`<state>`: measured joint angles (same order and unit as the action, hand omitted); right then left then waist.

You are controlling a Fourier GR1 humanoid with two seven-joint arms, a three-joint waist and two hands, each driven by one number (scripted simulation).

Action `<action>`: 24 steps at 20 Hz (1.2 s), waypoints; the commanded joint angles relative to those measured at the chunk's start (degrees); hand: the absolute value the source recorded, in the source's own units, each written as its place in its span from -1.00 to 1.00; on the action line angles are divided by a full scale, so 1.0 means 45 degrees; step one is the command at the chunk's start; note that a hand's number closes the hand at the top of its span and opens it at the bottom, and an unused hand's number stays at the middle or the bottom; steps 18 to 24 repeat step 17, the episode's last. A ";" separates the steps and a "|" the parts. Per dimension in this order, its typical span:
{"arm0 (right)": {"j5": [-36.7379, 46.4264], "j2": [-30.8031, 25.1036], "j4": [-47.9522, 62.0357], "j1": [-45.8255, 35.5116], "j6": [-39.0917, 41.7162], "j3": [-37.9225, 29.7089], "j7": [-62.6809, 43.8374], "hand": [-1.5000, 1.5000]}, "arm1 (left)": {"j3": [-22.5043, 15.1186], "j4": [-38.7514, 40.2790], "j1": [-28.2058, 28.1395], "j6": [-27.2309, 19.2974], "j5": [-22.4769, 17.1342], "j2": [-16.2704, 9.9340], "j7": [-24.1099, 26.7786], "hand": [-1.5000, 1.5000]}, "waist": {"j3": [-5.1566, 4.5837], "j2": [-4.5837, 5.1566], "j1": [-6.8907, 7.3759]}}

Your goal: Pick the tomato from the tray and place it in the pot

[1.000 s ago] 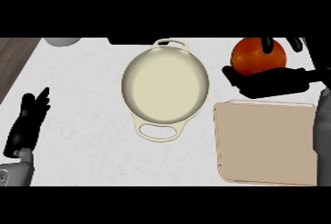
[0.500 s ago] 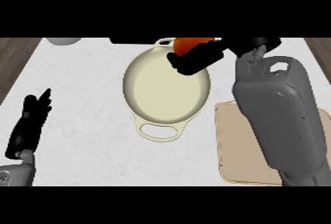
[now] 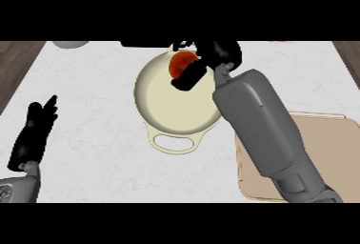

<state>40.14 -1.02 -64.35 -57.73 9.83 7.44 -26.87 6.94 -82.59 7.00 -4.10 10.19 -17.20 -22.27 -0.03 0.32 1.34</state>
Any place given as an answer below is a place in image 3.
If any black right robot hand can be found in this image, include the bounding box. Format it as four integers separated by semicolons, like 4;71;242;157
168;40;245;92

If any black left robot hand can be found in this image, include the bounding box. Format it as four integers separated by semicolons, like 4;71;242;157
6;94;60;173

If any red tomato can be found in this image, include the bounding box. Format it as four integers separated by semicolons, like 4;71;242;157
166;51;200;80

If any tan tray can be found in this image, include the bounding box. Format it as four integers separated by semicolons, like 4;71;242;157
234;111;360;203

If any grey round object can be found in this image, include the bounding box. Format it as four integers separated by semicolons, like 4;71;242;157
50;40;90;50

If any cream pot with handle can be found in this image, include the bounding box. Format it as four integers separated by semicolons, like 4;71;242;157
134;50;224;155

